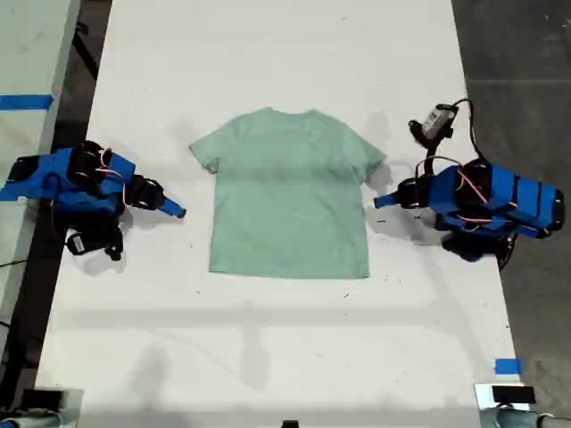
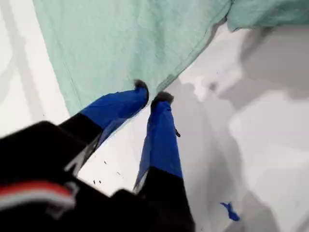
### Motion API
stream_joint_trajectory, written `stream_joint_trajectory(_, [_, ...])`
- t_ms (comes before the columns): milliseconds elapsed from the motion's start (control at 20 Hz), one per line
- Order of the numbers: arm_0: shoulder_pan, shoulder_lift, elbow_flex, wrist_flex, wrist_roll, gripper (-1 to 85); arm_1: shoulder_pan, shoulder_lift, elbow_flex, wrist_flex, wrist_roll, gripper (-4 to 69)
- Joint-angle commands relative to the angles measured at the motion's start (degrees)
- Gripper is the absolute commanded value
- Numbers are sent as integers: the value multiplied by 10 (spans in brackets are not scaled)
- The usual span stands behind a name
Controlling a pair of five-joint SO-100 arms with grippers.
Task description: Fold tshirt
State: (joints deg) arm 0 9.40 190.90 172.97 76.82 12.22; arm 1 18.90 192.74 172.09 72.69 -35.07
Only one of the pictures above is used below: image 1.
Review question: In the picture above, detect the pale green T-shirt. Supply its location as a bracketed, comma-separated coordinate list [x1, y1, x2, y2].
[187, 106, 388, 281]

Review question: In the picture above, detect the long blue tape strip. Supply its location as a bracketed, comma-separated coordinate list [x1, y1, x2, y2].
[0, 95, 55, 111]

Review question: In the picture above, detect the black stand leg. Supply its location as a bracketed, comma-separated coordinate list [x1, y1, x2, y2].
[73, 20, 100, 78]

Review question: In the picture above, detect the pale side table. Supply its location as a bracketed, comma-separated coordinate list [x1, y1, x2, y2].
[0, 0, 82, 353]

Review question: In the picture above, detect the blue tape rectangle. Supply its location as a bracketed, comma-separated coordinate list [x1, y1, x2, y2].
[494, 358, 523, 375]

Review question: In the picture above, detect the white metal plate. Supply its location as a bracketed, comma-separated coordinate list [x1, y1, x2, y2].
[474, 383, 532, 412]

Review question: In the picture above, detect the small black box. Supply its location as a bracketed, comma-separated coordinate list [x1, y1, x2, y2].
[21, 389, 63, 409]
[492, 385, 536, 405]

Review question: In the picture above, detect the black camera cable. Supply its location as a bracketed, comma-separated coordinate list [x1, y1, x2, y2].
[452, 97, 488, 162]
[46, 172, 68, 231]

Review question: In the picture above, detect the black camera box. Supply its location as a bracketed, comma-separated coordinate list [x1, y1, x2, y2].
[64, 227, 93, 257]
[408, 103, 460, 147]

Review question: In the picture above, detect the black base cable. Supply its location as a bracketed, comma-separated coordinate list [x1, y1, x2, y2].
[498, 234, 521, 272]

